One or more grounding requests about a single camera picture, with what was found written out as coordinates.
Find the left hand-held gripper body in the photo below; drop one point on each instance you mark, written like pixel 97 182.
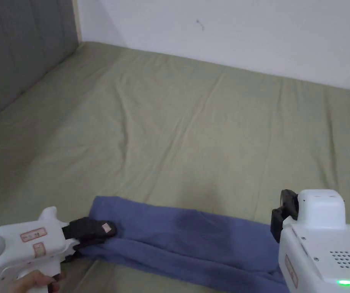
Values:
pixel 16 244

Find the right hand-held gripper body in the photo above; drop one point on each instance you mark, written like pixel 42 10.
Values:
pixel 321 250

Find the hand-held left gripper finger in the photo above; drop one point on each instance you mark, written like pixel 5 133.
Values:
pixel 74 251
pixel 92 228

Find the grey padded headboard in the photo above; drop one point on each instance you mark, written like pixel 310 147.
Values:
pixel 19 52

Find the person's left hand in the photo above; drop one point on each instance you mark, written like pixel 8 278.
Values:
pixel 31 282

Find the bed with pale green sheet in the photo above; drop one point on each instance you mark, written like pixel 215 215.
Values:
pixel 174 128

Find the blue garment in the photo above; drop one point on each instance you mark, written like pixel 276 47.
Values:
pixel 181 238

